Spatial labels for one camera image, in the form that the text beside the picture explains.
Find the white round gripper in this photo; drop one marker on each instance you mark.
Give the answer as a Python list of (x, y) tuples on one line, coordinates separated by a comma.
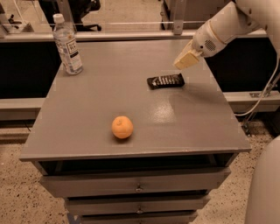
[(206, 40)]

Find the black rxbar chocolate wrapper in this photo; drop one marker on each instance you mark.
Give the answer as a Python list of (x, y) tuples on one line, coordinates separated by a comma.
[(166, 81)]

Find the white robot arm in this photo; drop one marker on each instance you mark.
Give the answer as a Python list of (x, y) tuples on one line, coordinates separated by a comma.
[(238, 18)]

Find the clear plastic water bottle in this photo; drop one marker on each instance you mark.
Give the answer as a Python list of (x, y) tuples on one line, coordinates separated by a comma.
[(66, 43)]

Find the orange fruit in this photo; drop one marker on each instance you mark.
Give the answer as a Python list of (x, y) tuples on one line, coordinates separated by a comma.
[(122, 127)]

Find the grey drawer cabinet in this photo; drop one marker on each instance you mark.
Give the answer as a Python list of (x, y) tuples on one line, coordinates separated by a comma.
[(189, 127)]

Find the black office chair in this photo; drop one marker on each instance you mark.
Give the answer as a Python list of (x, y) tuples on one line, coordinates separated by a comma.
[(78, 8)]

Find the grey top drawer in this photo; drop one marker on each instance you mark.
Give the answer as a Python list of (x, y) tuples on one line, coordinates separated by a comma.
[(135, 182)]

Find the grey drawer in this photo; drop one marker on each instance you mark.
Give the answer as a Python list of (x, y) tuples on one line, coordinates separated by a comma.
[(135, 182), (137, 205), (180, 217)]

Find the grey middle drawer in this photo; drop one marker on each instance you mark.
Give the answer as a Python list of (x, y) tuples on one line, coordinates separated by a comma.
[(137, 205)]

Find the grey bottom drawer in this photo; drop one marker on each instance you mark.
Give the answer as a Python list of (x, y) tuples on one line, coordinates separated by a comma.
[(180, 217)]

